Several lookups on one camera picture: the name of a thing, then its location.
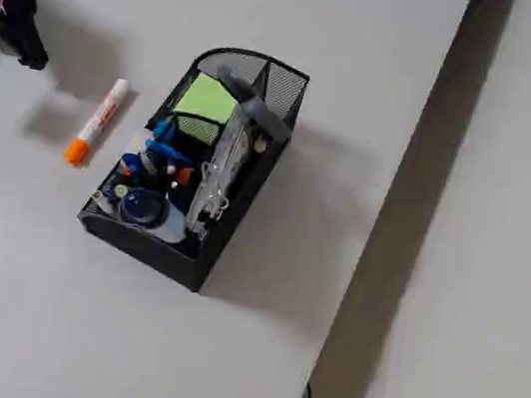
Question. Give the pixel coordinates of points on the gray curved stapler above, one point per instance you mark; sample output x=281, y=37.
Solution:
x=260, y=107

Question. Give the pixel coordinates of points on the orange cap glue stick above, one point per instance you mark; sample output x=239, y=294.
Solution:
x=183, y=175

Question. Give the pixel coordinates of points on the green sticky note pad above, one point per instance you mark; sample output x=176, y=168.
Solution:
x=206, y=96

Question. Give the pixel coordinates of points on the black mesh desk organizer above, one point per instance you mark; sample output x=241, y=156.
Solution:
x=147, y=241

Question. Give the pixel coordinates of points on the light blue plastic sleeve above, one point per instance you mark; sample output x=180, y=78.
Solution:
x=174, y=227

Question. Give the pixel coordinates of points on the orange cap white marker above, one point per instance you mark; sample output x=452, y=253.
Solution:
x=98, y=119

